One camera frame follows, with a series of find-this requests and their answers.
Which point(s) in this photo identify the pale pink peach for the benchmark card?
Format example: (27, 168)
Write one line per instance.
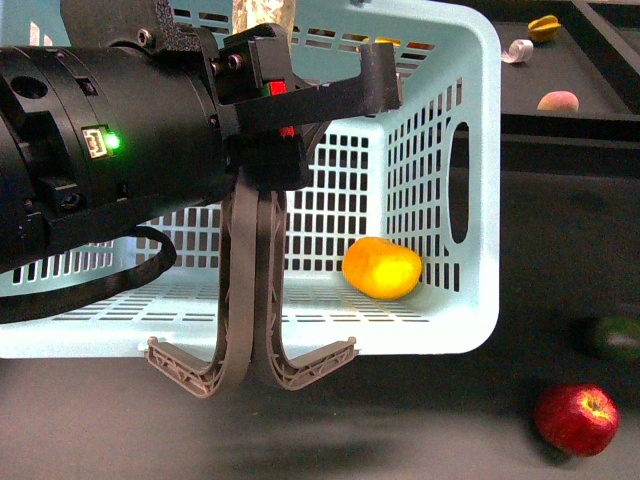
(559, 101)

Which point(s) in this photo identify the yellow starfruit far right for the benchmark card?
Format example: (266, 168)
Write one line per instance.
(543, 29)

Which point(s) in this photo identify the light blue plastic basket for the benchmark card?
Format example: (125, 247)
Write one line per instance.
(425, 176)

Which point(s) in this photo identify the yellow mango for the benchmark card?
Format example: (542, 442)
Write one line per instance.
(381, 269)

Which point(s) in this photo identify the green avocado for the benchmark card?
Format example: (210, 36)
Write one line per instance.
(612, 338)

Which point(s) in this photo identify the red apple near basket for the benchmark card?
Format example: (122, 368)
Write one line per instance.
(578, 419)

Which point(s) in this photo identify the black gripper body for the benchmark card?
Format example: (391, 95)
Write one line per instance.
(95, 141)

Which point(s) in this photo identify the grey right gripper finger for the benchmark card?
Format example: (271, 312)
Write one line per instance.
(271, 363)

